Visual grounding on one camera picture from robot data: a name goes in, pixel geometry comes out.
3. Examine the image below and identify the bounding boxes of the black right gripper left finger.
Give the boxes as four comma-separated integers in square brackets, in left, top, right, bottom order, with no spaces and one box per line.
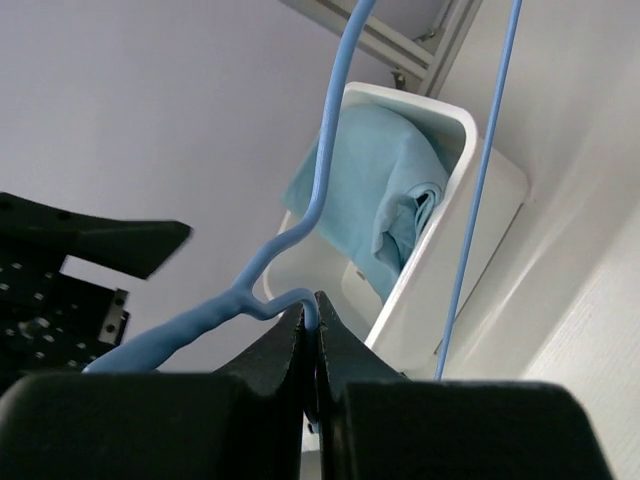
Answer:
[1,307,304,479]

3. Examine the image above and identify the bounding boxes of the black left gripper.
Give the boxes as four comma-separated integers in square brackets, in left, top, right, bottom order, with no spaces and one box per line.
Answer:
[1,192,192,376]

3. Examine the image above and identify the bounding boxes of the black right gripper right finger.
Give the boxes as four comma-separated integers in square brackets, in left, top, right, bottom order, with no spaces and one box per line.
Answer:
[316,292,613,479]

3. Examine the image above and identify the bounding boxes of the light blue trousers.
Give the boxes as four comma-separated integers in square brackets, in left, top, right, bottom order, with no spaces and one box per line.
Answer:
[282,103,464,306]

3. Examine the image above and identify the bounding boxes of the white plastic basket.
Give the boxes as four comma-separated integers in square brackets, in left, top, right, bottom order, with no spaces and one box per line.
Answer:
[262,81,531,376]

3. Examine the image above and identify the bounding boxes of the aluminium frame left struts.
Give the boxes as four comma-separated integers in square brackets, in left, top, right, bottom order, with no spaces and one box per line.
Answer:
[274,0,486,99]

